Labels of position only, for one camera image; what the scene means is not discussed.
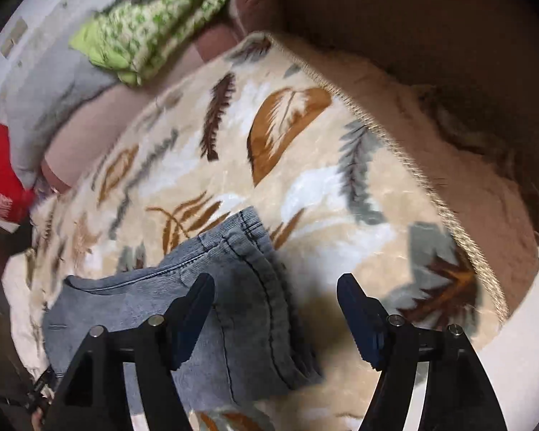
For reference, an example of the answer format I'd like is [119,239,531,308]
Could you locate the beige leaf-print blanket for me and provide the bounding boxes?
[2,31,539,431]

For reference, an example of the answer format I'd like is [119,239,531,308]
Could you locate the brown sofa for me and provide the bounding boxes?
[40,0,539,256]

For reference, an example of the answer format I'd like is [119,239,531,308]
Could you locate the green patterned cloth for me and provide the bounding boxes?
[69,0,236,87]

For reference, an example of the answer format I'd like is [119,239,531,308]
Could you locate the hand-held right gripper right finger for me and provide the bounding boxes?
[337,274,508,431]

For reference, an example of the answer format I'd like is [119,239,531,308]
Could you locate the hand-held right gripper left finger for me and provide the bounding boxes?
[45,273,215,431]

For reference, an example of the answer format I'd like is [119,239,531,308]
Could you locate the beige wall switch plate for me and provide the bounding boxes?
[0,18,28,57]

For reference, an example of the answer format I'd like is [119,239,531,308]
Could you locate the white bed sheet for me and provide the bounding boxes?
[476,238,539,431]

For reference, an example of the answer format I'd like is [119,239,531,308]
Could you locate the red bag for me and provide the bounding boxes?
[0,121,37,225]

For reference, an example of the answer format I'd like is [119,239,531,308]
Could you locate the blue-grey denim pants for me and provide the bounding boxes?
[42,207,324,418]

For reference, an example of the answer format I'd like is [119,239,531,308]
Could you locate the grey pillow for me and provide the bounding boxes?
[0,56,118,189]

